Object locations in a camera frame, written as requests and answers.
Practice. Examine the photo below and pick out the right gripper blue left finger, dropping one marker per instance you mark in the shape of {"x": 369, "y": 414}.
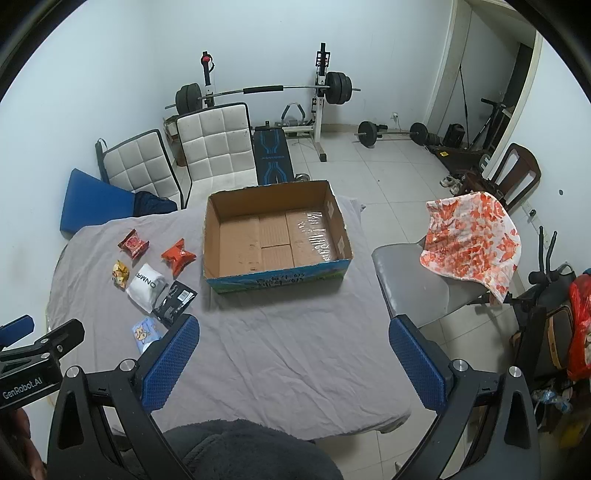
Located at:
{"x": 81, "y": 443}

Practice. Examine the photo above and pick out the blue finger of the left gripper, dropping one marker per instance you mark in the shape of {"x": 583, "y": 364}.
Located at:
{"x": 56, "y": 343}
{"x": 16, "y": 330}

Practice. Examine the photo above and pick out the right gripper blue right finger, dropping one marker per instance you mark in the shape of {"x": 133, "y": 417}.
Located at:
{"x": 506, "y": 444}

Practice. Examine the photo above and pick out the light blue tissue pack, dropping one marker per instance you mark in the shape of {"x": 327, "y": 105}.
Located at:
{"x": 145, "y": 333}

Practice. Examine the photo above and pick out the black foil packet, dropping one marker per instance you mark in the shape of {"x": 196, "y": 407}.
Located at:
{"x": 175, "y": 302}

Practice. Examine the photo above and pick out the white soft pouch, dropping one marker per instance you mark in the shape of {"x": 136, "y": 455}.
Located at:
{"x": 145, "y": 287}

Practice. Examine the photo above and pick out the orange snack packet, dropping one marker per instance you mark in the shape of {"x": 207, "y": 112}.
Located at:
{"x": 177, "y": 257}

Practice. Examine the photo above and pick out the yellow snack packet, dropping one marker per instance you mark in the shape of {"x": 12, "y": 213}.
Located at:
{"x": 120, "y": 274}

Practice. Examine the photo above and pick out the dark red snack packet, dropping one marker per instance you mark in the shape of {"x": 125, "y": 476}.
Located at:
{"x": 133, "y": 245}

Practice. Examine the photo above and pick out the grey plastic chair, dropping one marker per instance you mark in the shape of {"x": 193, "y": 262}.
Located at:
{"x": 409, "y": 289}

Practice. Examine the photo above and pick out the dark fleece clothing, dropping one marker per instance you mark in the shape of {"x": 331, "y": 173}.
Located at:
{"x": 241, "y": 449}

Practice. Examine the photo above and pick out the black exercise machine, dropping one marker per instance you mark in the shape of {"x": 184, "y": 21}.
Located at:
{"x": 545, "y": 320}

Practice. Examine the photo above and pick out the open cardboard box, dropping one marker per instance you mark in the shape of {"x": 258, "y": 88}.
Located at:
{"x": 275, "y": 235}

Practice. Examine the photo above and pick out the grey table cloth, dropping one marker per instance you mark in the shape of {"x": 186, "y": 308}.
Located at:
{"x": 310, "y": 359}

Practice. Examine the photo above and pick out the dark blue cloth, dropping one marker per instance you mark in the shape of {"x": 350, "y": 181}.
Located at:
{"x": 146, "y": 203}

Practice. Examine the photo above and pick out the blue foam cushion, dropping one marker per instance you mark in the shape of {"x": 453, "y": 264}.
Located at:
{"x": 89, "y": 201}

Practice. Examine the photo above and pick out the orange white patterned cloth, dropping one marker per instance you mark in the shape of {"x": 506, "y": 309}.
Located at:
{"x": 472, "y": 238}

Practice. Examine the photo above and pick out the red plastic bag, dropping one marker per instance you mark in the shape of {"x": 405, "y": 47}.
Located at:
{"x": 579, "y": 350}

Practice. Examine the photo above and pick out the white quilted chair left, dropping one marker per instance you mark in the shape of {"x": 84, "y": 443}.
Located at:
{"x": 140, "y": 164}

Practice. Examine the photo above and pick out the white quilted chair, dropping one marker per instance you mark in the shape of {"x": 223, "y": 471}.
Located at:
{"x": 140, "y": 164}
{"x": 217, "y": 146}

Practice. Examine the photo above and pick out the white quilted chair right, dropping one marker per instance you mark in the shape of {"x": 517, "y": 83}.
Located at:
{"x": 217, "y": 146}

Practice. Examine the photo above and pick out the black blue weight bench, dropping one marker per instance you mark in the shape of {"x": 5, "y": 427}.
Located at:
{"x": 273, "y": 164}

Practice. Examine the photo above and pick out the brown wooden chair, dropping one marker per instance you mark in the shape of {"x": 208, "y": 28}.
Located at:
{"x": 515, "y": 176}

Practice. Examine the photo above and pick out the floor barbell with plates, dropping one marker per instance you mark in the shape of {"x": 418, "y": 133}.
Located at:
{"x": 369, "y": 133}

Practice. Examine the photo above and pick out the racked barbell with plates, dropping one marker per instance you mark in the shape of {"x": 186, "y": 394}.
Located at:
{"x": 337, "y": 89}

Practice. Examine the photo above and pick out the white barbell rack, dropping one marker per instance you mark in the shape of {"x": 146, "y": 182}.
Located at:
{"x": 314, "y": 130}

